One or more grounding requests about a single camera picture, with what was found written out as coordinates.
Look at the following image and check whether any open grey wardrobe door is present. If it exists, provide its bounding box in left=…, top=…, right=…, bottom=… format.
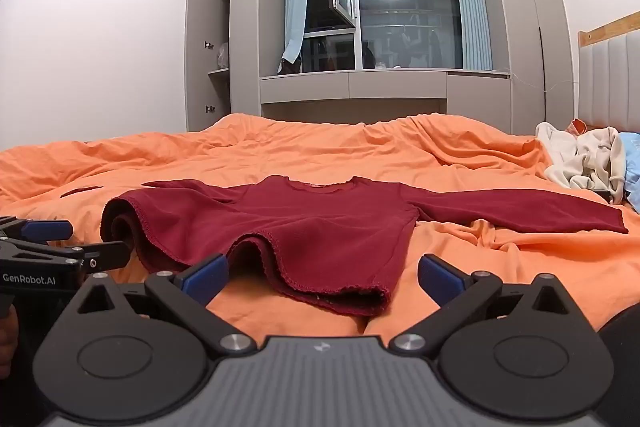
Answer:
left=186, top=0, right=212, bottom=132

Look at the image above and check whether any grey wardrobe with open shelves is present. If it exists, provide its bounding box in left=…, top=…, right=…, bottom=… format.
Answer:
left=207, top=0, right=263, bottom=130

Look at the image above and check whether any light blue cloth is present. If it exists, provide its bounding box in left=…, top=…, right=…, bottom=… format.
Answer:
left=619, top=132, right=640, bottom=214

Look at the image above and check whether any dark red long-sleeved shirt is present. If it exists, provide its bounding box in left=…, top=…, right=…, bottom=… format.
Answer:
left=100, top=175, right=630, bottom=318

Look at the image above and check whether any person's left hand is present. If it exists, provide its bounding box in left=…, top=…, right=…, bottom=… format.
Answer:
left=0, top=307, right=21, bottom=380

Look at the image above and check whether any grey wardrobe with closed doors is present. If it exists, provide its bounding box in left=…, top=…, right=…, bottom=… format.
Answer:
left=470, top=0, right=583, bottom=135

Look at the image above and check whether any cream clothes pile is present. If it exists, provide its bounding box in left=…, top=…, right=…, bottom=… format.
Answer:
left=536, top=122, right=627, bottom=205

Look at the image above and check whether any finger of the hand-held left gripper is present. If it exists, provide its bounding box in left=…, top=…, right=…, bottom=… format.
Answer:
left=47, top=240, right=132, bottom=274
left=0, top=216, right=74, bottom=243

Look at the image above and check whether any grey padded headboard wooden frame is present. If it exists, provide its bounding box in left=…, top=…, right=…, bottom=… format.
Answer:
left=577, top=11, right=640, bottom=135

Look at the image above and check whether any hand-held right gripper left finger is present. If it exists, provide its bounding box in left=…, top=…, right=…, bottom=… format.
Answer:
left=65, top=253, right=258, bottom=356

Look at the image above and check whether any thin white cable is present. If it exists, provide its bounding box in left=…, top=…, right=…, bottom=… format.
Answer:
left=507, top=69, right=581, bottom=94

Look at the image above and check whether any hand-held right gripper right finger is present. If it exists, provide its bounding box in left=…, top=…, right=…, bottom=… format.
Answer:
left=389, top=253, right=583, bottom=355

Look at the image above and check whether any orange duvet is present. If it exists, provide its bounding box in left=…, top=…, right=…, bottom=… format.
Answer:
left=0, top=112, right=640, bottom=343

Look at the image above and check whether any grey window seat cabinet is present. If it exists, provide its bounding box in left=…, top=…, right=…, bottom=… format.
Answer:
left=259, top=71, right=512, bottom=122

